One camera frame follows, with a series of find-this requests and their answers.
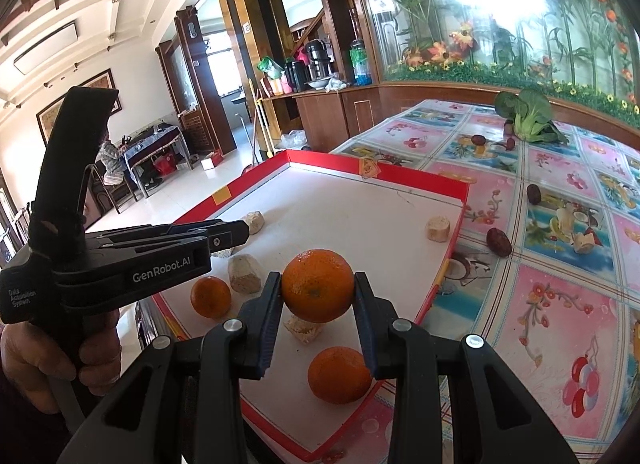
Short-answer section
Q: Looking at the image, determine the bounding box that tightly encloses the wooden side counter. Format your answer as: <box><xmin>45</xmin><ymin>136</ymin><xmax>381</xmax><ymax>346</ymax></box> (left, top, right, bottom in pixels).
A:
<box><xmin>262</xmin><ymin>81</ymin><xmax>381</xmax><ymax>155</ymax></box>

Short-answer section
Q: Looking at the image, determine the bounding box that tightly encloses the table with dark cloth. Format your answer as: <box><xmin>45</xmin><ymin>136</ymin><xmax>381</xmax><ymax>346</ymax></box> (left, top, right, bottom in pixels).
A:
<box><xmin>120</xmin><ymin>124</ymin><xmax>193</xmax><ymax>200</ymax></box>

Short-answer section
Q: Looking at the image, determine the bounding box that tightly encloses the printed plastic tablecloth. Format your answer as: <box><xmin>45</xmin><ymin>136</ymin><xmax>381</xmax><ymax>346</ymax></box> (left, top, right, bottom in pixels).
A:
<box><xmin>240</xmin><ymin>99</ymin><xmax>640</xmax><ymax>464</ymax></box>

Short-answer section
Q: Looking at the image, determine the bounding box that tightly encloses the steel thermos jug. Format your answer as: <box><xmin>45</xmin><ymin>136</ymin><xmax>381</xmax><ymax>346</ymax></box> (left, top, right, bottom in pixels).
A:
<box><xmin>305</xmin><ymin>39</ymin><xmax>335</xmax><ymax>82</ymax></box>

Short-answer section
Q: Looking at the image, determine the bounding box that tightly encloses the person's left forearm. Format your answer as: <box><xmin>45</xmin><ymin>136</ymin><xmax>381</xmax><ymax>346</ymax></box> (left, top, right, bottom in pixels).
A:
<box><xmin>0</xmin><ymin>381</ymin><xmax>68</xmax><ymax>464</ymax></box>

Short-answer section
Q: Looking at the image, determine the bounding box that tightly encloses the green plastic bag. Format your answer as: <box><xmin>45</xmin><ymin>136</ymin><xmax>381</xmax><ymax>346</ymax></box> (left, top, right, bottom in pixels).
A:
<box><xmin>257</xmin><ymin>56</ymin><xmax>283</xmax><ymax>80</ymax></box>

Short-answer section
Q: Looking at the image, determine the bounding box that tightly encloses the broom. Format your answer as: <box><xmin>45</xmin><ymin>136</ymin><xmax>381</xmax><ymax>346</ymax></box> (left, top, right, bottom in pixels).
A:
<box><xmin>243</xmin><ymin>89</ymin><xmax>275</xmax><ymax>175</ymax></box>

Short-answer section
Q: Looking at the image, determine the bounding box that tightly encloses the green water bottle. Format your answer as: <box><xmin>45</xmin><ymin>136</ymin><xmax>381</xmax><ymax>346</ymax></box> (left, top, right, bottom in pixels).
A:
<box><xmin>349</xmin><ymin>36</ymin><xmax>373</xmax><ymax>86</ymax></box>

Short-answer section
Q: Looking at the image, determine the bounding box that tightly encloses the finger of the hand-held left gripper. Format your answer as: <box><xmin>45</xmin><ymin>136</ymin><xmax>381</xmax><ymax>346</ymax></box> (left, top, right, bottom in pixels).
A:
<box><xmin>165</xmin><ymin>218</ymin><xmax>237</xmax><ymax>236</ymax></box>
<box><xmin>95</xmin><ymin>221</ymin><xmax>250</xmax><ymax>251</ymax></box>

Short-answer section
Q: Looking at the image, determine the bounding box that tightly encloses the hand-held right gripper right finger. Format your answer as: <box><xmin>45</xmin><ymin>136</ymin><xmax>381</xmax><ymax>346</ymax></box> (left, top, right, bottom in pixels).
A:
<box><xmin>353</xmin><ymin>271</ymin><xmax>581</xmax><ymax>464</ymax></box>

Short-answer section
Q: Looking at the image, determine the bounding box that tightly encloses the person's left hand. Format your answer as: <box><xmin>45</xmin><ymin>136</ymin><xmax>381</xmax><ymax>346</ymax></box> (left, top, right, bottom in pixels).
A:
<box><xmin>0</xmin><ymin>310</ymin><xmax>122</xmax><ymax>415</ymax></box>

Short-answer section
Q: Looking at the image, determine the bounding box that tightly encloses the red box with white inside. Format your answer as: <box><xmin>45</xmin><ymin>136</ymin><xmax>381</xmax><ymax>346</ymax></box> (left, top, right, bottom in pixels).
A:
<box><xmin>135</xmin><ymin>149</ymin><xmax>471</xmax><ymax>462</ymax></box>

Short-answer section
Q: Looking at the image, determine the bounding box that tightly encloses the floral glass partition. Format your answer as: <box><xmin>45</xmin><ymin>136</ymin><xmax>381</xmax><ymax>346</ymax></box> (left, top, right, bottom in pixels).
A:
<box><xmin>350</xmin><ymin>0</ymin><xmax>640</xmax><ymax>110</ymax></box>

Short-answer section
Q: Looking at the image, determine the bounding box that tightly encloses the wooden chair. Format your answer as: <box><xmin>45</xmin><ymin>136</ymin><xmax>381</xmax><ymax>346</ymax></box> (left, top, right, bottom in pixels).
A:
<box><xmin>82</xmin><ymin>164</ymin><xmax>138</xmax><ymax>215</ymax></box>

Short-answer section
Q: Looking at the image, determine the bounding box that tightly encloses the green bok choy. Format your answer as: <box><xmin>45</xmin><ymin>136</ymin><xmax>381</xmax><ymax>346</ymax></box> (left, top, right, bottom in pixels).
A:
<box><xmin>494</xmin><ymin>89</ymin><xmax>571</xmax><ymax>145</ymax></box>

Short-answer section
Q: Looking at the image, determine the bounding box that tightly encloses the rectangular ceiling lamp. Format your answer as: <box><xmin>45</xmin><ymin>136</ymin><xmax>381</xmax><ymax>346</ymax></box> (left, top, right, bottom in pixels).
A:
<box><xmin>13</xmin><ymin>21</ymin><xmax>79</xmax><ymax>76</ymax></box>

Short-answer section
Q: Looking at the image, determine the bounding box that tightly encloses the framed wall picture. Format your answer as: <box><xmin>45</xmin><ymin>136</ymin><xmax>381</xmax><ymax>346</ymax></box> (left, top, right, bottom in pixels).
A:
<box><xmin>36</xmin><ymin>68</ymin><xmax>122</xmax><ymax>135</ymax></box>

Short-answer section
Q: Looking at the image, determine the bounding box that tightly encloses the orange mandarin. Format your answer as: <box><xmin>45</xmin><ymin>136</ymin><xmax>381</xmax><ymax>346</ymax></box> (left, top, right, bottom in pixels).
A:
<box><xmin>190</xmin><ymin>276</ymin><xmax>232</xmax><ymax>320</ymax></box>
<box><xmin>307</xmin><ymin>346</ymin><xmax>373</xmax><ymax>405</ymax></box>
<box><xmin>281</xmin><ymin>249</ymin><xmax>356</xmax><ymax>323</ymax></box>

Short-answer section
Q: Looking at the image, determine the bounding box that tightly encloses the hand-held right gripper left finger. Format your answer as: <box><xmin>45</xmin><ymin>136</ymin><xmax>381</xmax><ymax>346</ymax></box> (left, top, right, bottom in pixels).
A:
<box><xmin>60</xmin><ymin>271</ymin><xmax>283</xmax><ymax>464</ymax></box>

